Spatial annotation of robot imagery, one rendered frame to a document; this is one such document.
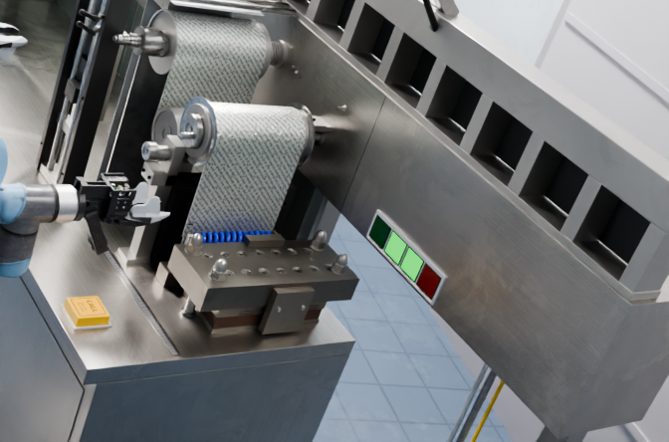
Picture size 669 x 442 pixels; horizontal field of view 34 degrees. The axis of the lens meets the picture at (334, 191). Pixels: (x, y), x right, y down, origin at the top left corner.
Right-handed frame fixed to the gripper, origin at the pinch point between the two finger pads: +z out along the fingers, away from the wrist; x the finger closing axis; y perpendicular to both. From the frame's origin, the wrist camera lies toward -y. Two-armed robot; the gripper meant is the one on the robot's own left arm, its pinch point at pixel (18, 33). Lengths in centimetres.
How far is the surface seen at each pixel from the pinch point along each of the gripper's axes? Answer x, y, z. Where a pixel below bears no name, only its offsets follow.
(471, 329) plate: 116, -10, 34
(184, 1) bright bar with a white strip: 23.1, -24.1, 21.4
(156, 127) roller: 33.6, 2.7, 17.9
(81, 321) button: 67, 23, -15
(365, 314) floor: 18, 122, 188
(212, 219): 58, 9, 19
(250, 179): 58, -1, 25
